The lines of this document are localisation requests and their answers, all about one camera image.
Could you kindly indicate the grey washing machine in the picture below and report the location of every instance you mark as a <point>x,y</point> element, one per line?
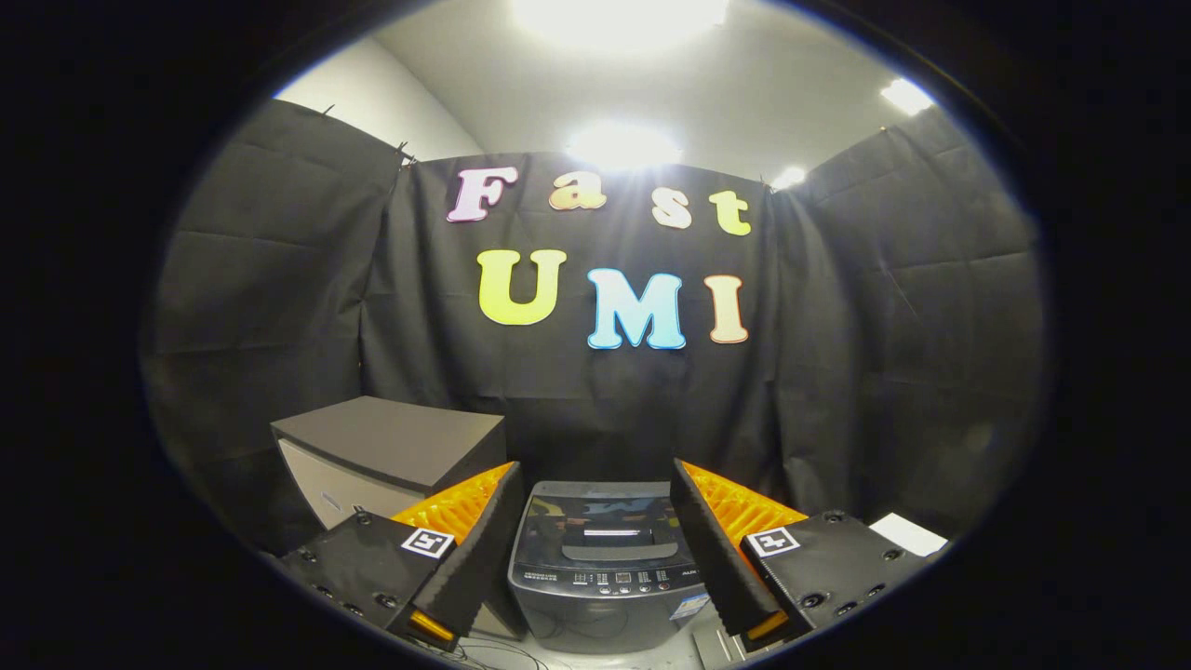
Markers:
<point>595,614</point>

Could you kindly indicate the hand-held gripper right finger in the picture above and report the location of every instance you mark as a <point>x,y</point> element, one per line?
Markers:
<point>712,549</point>

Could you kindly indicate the black backdrop cloth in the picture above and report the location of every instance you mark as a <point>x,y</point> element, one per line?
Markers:
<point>279,279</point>

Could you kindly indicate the beige cabinet with dark top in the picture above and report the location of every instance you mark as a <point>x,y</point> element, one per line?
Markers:
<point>391,437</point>

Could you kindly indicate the white flat board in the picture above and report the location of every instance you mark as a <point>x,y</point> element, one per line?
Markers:
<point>907,533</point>

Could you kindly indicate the large ceiling light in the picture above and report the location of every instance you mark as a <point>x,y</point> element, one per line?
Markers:
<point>619,19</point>

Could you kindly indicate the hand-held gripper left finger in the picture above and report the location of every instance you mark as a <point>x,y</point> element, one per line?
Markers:
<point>484,544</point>

